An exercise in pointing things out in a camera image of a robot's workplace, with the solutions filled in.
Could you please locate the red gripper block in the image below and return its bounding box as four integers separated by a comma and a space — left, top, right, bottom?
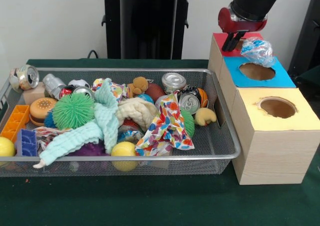
217, 7, 268, 51

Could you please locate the crushed bottle with blue-red label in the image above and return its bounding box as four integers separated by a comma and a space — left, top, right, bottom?
240, 37, 277, 68

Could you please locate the colourful dotted cloth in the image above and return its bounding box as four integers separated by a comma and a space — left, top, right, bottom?
135, 92, 195, 157

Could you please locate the large green spiky ball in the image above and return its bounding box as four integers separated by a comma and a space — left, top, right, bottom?
52, 93, 96, 130

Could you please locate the clear mesh bin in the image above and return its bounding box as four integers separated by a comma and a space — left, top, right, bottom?
0, 67, 243, 177

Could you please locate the wooden box with three holes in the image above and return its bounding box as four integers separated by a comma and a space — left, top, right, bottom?
208, 31, 320, 185

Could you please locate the silver drink can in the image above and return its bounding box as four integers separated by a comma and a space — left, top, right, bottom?
161, 72, 188, 93

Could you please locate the green covered side table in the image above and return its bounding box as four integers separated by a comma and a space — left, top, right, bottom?
296, 65, 320, 89

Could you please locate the brown plush bear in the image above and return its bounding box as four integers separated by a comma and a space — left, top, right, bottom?
127, 77, 149, 96

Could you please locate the yellow ball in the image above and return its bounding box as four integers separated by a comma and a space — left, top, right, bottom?
111, 142, 139, 172
0, 137, 16, 157

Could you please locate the dark green tablecloth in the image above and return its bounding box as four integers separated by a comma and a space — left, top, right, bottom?
0, 58, 320, 226

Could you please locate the mint green knitted cloth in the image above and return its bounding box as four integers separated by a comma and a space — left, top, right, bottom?
33, 78, 120, 169

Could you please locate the toy burger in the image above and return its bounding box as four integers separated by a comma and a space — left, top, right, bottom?
29, 97, 58, 126

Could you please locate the crushed colourful drink can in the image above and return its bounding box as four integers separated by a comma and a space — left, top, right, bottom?
9, 65, 40, 93

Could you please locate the purple toy block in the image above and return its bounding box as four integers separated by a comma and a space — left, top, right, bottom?
14, 129, 38, 157

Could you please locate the orange plastic grid tray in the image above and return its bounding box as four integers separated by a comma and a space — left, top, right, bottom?
0, 105, 31, 143

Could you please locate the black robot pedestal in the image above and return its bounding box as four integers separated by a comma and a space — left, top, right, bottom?
96, 0, 202, 60

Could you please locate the black looped cable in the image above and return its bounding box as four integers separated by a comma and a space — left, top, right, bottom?
86, 49, 109, 60

